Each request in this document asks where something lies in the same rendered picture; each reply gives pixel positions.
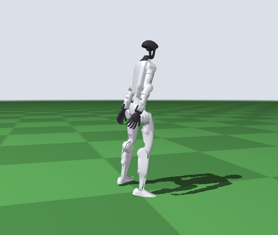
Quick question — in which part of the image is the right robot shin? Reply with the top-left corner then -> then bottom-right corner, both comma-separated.
138,149 -> 150,191

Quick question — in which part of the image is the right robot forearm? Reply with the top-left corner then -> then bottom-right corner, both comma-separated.
137,84 -> 153,112

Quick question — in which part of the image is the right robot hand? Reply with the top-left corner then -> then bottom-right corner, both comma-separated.
126,105 -> 143,129

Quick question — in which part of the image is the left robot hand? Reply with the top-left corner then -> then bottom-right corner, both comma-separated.
116,104 -> 127,125

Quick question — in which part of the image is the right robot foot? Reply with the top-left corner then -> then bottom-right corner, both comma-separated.
132,188 -> 156,197

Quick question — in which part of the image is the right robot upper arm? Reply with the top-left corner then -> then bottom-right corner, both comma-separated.
143,62 -> 157,89

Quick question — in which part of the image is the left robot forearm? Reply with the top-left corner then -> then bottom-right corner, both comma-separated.
123,88 -> 134,110

